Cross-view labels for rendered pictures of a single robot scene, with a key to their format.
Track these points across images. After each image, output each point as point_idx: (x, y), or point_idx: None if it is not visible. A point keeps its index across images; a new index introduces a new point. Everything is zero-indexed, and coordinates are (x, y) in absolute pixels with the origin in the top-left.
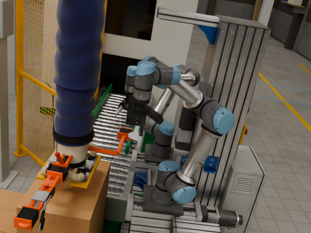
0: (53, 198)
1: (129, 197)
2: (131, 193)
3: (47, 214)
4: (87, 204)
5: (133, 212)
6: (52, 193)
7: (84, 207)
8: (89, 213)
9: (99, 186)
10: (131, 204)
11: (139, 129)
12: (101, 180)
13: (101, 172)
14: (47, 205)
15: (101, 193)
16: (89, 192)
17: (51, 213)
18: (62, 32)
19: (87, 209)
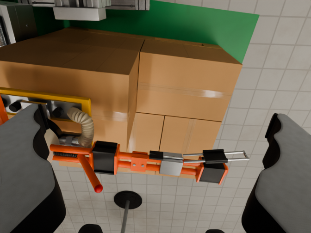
0: (100, 123)
1: (68, 16)
2: (55, 12)
3: (127, 123)
4: (96, 82)
5: (100, 6)
6: (162, 157)
7: (105, 86)
8: (115, 78)
9: (48, 70)
10: (85, 11)
11: (45, 129)
12: (33, 69)
13: (9, 70)
14: (115, 126)
15: (53, 61)
16: (69, 83)
17: (127, 120)
18: None
19: (107, 81)
